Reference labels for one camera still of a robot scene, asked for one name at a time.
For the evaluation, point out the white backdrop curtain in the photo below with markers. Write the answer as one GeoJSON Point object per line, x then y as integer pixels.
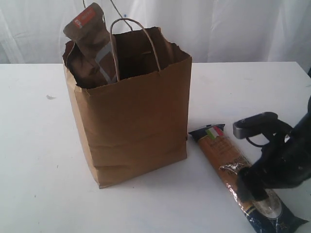
{"type": "Point", "coordinates": [31, 31]}

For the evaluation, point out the spaghetti pasta packet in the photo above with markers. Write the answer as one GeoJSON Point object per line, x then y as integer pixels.
{"type": "Point", "coordinates": [266, 216]}

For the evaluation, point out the brown pouch with orange label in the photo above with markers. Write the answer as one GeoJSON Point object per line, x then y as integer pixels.
{"type": "Point", "coordinates": [88, 54]}

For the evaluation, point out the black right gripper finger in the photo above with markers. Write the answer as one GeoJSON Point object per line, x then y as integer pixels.
{"type": "Point", "coordinates": [249, 187]}

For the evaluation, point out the brown paper bag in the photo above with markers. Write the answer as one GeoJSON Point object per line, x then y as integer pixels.
{"type": "Point", "coordinates": [139, 123]}

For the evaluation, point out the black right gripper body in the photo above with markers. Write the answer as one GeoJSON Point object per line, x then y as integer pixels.
{"type": "Point", "coordinates": [286, 159]}

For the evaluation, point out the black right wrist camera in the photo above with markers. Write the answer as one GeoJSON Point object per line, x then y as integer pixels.
{"type": "Point", "coordinates": [257, 126]}

